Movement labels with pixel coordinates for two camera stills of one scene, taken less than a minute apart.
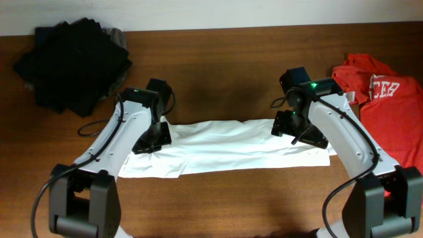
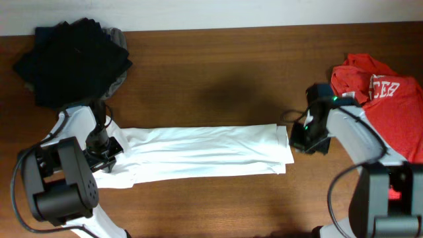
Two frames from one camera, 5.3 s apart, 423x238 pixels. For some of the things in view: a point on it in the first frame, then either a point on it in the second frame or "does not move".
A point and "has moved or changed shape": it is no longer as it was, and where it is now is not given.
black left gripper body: [153, 141] → [104, 155]
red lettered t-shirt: [390, 108] does not move
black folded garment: [73, 64] does not move
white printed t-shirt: [224, 145] has moved or changed shape
